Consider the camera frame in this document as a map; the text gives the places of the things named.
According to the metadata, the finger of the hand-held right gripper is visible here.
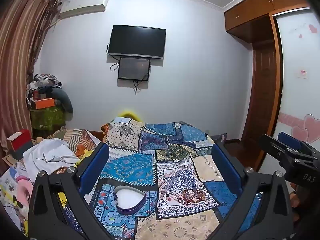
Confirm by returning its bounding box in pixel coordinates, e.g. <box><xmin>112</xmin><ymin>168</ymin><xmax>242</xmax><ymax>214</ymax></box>
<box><xmin>259</xmin><ymin>134</ymin><xmax>316</xmax><ymax>167</ymax></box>
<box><xmin>277</xmin><ymin>131</ymin><xmax>320</xmax><ymax>157</ymax></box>

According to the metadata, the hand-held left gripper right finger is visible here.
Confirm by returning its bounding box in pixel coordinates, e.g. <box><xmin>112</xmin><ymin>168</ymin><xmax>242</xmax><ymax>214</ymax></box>
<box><xmin>211</xmin><ymin>142</ymin><xmax>294</xmax><ymax>240</ymax></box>

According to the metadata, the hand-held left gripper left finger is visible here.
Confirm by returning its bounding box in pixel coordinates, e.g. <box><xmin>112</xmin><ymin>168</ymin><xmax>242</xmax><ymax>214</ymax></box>
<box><xmin>28</xmin><ymin>142</ymin><xmax>118</xmax><ymax>240</ymax></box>

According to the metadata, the pile of beaded bracelets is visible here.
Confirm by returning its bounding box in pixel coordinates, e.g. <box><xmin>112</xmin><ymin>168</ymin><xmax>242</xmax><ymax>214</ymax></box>
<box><xmin>164</xmin><ymin>188</ymin><xmax>206</xmax><ymax>204</ymax></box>

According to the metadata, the heart-shaped tin box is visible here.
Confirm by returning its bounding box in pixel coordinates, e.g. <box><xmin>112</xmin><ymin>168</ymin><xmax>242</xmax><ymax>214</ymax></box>
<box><xmin>114</xmin><ymin>185</ymin><xmax>146</xmax><ymax>215</ymax></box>

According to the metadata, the person's right hand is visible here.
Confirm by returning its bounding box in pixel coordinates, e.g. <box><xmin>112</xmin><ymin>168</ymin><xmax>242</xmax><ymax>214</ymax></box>
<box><xmin>290</xmin><ymin>190</ymin><xmax>302</xmax><ymax>208</ymax></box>

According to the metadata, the yellow cloth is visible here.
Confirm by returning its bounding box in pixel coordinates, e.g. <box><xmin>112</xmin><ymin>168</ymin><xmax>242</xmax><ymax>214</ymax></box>
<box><xmin>79</xmin><ymin>149</ymin><xmax>95</xmax><ymax>163</ymax></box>

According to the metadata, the striped orange blanket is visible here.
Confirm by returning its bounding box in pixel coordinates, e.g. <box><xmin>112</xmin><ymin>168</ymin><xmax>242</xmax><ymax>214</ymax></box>
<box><xmin>54</xmin><ymin>127</ymin><xmax>105</xmax><ymax>157</ymax></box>

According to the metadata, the white crumpled cloth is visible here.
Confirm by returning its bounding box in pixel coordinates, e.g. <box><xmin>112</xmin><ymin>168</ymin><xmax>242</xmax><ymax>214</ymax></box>
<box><xmin>23</xmin><ymin>138</ymin><xmax>80</xmax><ymax>183</ymax></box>

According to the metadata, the patchwork printed blanket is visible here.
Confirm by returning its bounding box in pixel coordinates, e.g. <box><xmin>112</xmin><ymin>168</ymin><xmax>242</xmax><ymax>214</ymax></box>
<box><xmin>62</xmin><ymin>116</ymin><xmax>263</xmax><ymax>240</ymax></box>

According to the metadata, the yellow pillow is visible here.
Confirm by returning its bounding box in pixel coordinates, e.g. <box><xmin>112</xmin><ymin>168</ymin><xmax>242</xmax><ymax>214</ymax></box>
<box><xmin>119</xmin><ymin>110</ymin><xmax>141</xmax><ymax>121</ymax></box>

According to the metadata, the pink cloth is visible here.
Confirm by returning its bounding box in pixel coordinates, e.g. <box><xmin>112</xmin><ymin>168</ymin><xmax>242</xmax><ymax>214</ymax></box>
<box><xmin>15</xmin><ymin>176</ymin><xmax>34</xmax><ymax>202</ymax></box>

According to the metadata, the red and white box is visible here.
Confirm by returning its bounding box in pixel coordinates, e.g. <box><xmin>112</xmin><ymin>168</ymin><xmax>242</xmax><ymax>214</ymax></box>
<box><xmin>7</xmin><ymin>129</ymin><xmax>33</xmax><ymax>153</ymax></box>

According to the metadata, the orange box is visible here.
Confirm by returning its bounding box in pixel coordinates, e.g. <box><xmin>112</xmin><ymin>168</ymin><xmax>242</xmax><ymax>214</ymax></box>
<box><xmin>35</xmin><ymin>98</ymin><xmax>55</xmax><ymax>110</ymax></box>

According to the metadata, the pile of folded clothes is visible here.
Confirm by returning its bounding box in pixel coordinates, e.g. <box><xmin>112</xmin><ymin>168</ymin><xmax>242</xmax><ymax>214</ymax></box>
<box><xmin>26</xmin><ymin>74</ymin><xmax>63</xmax><ymax>105</ymax></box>

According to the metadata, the wooden overhead cabinet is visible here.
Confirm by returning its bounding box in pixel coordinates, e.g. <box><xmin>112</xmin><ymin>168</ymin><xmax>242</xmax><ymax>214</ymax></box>
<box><xmin>224</xmin><ymin>0</ymin><xmax>310</xmax><ymax>38</ymax></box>

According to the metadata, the striped brown curtain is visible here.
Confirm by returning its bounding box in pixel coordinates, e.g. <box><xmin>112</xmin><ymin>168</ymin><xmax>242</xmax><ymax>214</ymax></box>
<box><xmin>0</xmin><ymin>0</ymin><xmax>61</xmax><ymax>165</ymax></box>

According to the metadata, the white air conditioner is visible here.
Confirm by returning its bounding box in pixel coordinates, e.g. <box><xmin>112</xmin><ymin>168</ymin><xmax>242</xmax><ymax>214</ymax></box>
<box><xmin>59</xmin><ymin>0</ymin><xmax>108</xmax><ymax>19</ymax></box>

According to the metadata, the small black wall monitor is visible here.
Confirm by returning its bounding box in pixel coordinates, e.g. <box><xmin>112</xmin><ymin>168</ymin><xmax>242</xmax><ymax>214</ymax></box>
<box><xmin>118</xmin><ymin>57</ymin><xmax>151</xmax><ymax>81</ymax></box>

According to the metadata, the large black wall television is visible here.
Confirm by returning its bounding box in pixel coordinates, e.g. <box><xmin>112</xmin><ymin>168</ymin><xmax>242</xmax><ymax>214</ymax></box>
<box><xmin>107</xmin><ymin>25</ymin><xmax>167</xmax><ymax>60</ymax></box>

